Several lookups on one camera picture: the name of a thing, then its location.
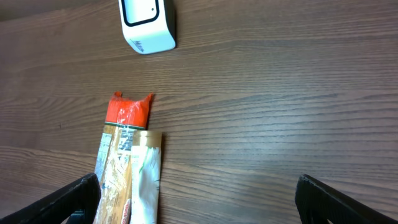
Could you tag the white tube gold cap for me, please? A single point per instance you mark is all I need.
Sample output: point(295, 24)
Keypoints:
point(145, 169)

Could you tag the white barcode scanner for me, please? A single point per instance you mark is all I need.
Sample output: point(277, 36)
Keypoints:
point(148, 26)

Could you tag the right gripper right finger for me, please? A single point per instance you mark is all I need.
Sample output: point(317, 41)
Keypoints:
point(319, 203)

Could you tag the orange spaghetti packet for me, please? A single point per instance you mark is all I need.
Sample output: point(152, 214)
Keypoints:
point(113, 163)

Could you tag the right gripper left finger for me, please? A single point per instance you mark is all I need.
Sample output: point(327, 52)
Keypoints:
point(76, 202)

